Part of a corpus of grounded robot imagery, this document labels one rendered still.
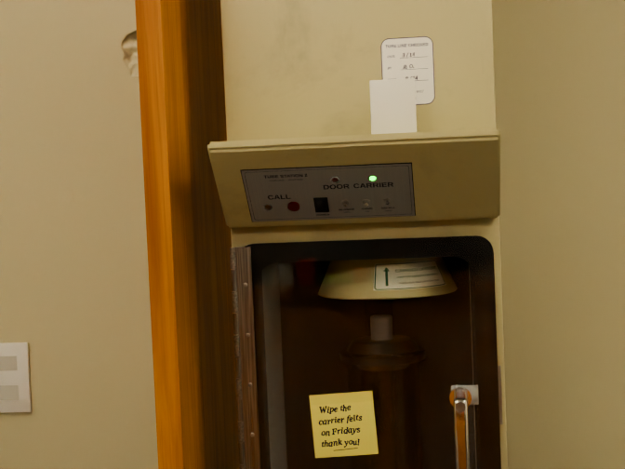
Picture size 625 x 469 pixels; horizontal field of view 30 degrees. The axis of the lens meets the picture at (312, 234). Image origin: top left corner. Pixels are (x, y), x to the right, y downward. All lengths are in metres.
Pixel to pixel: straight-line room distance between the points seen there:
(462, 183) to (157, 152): 0.35
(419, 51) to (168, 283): 0.40
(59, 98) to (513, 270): 0.77
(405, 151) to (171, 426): 0.41
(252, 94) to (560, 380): 0.72
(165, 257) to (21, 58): 0.69
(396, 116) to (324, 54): 0.14
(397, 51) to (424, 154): 0.16
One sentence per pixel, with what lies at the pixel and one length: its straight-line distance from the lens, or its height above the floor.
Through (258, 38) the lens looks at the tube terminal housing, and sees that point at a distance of 1.41.
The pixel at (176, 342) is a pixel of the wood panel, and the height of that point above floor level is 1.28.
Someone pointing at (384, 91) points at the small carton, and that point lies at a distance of 1.30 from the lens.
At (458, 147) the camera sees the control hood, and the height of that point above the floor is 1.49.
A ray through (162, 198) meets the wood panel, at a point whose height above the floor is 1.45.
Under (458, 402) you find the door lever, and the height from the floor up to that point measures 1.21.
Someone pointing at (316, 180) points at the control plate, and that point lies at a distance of 1.31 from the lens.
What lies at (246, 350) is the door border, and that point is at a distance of 1.41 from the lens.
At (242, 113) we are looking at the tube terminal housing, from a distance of 1.41.
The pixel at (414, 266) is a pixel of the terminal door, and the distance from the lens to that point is 1.37.
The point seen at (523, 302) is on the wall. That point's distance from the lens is 1.83.
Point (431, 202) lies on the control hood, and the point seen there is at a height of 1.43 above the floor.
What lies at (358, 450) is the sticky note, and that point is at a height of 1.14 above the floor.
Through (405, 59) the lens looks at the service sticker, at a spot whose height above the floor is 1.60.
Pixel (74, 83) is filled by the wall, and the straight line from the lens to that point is 1.91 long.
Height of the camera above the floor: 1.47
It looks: 3 degrees down
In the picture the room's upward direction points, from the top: 2 degrees counter-clockwise
